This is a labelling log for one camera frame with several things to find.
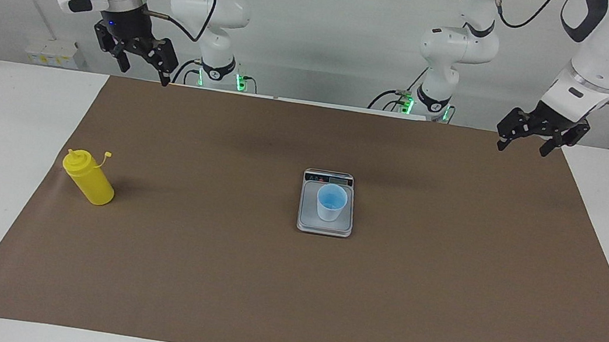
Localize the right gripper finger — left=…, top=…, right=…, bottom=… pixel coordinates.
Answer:
left=89, top=28, right=135, bottom=74
left=142, top=35, right=183, bottom=89

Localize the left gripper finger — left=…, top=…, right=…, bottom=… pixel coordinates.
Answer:
left=493, top=106, right=537, bottom=156
left=538, top=116, right=592, bottom=163

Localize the yellow squeeze bottle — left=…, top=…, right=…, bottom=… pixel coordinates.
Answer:
left=57, top=145, right=121, bottom=209

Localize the light blue plastic cup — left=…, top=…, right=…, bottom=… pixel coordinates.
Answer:
left=313, top=182, right=351, bottom=225

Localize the silver digital kitchen scale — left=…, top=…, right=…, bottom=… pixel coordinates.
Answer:
left=295, top=167, right=361, bottom=240

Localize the white box with yellow labels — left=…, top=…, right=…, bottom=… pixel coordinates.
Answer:
left=23, top=34, right=82, bottom=70

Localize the brown table mat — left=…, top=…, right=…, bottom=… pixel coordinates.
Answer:
left=0, top=60, right=609, bottom=342

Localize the black right arm base cable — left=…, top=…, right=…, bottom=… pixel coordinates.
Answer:
left=171, top=56, right=205, bottom=88

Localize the black arm base cable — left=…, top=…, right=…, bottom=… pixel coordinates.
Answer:
left=367, top=60, right=432, bottom=117
left=171, top=56, right=205, bottom=88

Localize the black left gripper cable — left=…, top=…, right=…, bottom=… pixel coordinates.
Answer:
left=480, top=0, right=609, bottom=106

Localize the black left arm base cable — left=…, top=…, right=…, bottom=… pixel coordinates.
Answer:
left=367, top=60, right=432, bottom=117

